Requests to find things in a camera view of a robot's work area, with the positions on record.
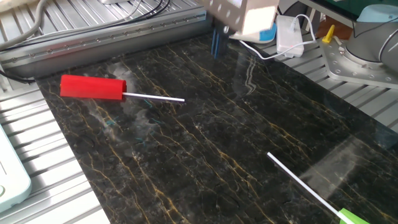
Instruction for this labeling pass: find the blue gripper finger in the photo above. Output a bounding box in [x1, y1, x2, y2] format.
[216, 24, 230, 60]
[210, 21, 217, 57]

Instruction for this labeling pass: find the silver Schunk gripper body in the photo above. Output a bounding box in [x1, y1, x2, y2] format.
[198, 0, 280, 35]

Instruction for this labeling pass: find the green flag white stick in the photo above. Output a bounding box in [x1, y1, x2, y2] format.
[266, 151, 371, 224]

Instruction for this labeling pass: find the red flag white stick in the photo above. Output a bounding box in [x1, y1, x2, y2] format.
[59, 74, 186, 103]

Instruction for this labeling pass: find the white blue desk lamp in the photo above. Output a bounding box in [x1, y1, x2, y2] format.
[229, 22, 277, 44]

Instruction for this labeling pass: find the white power adapter box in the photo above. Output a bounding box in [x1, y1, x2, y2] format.
[275, 14, 305, 58]

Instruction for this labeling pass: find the small yellow clip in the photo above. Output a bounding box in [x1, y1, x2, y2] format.
[322, 24, 336, 44]

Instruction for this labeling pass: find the black marble slab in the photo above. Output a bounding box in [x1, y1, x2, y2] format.
[35, 30, 398, 224]

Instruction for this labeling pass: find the white teal flat device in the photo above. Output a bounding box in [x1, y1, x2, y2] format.
[0, 124, 32, 214]

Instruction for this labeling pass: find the thin white cable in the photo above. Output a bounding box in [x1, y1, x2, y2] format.
[238, 14, 317, 60]

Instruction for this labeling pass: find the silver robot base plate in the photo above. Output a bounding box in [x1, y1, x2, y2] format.
[320, 39, 398, 90]

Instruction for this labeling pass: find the grey aluminium linear rail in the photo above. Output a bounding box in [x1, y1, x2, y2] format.
[0, 11, 214, 78]

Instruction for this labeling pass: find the thick grey hose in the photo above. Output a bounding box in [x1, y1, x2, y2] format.
[0, 0, 49, 52]

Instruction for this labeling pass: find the thick black cable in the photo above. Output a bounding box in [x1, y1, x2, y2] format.
[0, 70, 35, 85]

